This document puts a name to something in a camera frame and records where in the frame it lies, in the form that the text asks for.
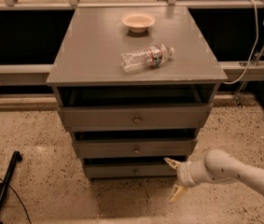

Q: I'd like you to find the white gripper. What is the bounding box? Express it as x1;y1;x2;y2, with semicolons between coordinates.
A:
164;158;198;203

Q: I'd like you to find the grey bottom drawer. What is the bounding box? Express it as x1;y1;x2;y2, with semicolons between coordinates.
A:
84;163;176;179

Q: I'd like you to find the grey drawer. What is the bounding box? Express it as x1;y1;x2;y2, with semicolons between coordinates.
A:
73;138;197;159
84;163;176;179
58;105;212;132

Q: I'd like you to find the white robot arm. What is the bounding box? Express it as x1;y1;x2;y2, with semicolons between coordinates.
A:
164;149;264;203

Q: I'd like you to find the grey middle drawer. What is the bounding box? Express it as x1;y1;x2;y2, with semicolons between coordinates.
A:
73;138;197;159

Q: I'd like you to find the grey wooden drawer cabinet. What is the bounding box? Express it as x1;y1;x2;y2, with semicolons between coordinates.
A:
48;7;227;170

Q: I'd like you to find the grey top drawer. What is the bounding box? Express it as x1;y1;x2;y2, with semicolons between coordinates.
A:
58;105;212;132

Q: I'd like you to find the clear plastic water bottle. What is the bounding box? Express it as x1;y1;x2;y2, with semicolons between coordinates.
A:
121;45;174;73

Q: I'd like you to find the beige paper bowl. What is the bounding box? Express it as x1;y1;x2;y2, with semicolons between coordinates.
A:
122;13;155;33

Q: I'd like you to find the black metal stand leg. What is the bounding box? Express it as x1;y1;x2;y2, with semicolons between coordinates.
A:
0;150;23;224

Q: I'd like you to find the thin black cable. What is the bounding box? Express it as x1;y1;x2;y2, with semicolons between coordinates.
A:
0;163;33;224

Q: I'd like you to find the white cable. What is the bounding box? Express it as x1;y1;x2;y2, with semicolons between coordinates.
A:
221;0;264;86

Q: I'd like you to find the metal railing frame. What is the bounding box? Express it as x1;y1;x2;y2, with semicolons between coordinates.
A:
0;0;264;114

